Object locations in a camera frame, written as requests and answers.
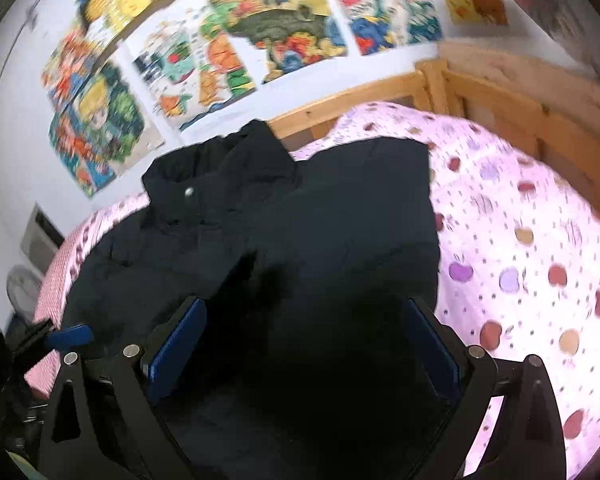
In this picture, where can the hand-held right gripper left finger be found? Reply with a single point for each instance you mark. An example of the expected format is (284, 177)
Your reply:
(176, 345)

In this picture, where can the large colourful cartoon wall poster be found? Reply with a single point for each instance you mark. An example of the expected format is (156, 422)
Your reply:
(100, 110)

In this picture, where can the white round fan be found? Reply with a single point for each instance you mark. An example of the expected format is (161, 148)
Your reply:
(22, 291)

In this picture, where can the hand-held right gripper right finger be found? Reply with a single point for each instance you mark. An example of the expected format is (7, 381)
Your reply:
(434, 350)

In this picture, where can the grey wall box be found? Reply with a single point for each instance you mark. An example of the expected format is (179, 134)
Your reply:
(37, 240)

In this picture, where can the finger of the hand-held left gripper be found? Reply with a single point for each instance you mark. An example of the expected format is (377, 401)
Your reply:
(69, 336)

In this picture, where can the wooden bed frame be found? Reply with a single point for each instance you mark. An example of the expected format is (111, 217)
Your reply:
(525, 105)

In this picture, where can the orange and green wall poster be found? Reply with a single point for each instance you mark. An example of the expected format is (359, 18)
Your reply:
(275, 15)

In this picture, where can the blue and white wall poster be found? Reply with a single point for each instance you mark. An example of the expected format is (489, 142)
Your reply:
(385, 5)

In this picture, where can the pink apple-print bedsheet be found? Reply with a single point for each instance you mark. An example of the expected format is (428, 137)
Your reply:
(520, 240)

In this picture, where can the white-ground cartoon wall poster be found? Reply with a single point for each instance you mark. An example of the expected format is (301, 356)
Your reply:
(190, 70)

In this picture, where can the black padded jacket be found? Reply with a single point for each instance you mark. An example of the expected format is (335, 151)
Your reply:
(305, 210)

